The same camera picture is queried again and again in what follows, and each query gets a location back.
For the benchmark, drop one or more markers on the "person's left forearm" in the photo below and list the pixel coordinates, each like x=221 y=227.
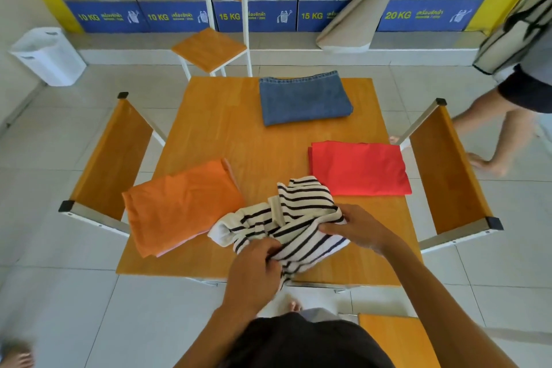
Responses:
x=207 y=346

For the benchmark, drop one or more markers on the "person's left hand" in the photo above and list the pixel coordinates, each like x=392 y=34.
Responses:
x=252 y=281

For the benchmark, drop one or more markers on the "beige ironing board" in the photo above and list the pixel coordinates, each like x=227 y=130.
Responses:
x=353 y=27

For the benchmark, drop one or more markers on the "black white striped shirt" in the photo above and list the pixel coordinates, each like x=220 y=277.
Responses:
x=302 y=208

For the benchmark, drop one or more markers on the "person's grey shorts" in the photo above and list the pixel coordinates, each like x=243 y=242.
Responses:
x=321 y=315

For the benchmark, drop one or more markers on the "red cloth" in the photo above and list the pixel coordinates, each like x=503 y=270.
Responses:
x=360 y=169

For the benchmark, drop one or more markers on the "white laundry basket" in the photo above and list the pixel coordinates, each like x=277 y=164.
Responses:
x=51 y=59

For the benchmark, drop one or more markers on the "orange cloth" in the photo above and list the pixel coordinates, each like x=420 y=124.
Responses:
x=181 y=208

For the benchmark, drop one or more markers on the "person's right hand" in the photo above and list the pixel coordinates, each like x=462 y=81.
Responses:
x=362 y=229

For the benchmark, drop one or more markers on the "person's bare foot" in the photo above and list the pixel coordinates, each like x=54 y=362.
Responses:
x=293 y=307

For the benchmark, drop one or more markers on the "person's black shirt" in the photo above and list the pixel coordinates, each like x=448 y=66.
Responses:
x=302 y=346

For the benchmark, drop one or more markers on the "blue denim jeans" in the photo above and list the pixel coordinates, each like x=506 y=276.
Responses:
x=304 y=100

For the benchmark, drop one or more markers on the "person's right forearm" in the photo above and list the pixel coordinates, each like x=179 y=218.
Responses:
x=440 y=316

